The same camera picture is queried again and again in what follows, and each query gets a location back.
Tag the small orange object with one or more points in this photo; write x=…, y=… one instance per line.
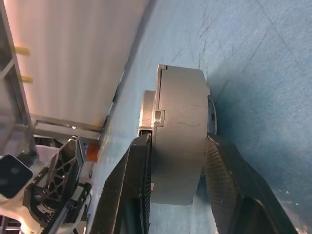
x=92, y=152

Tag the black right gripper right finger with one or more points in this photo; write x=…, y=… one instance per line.
x=234, y=190

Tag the yellow peg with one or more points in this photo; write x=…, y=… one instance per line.
x=23, y=50
x=26, y=79

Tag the grey round motor housing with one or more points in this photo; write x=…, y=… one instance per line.
x=180, y=136

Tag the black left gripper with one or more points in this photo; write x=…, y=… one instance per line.
x=41, y=204

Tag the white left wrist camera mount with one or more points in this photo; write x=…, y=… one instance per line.
x=14, y=212

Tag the white corrugated backdrop panel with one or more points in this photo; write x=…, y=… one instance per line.
x=78, y=53

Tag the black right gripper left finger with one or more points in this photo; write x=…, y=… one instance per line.
x=122, y=195

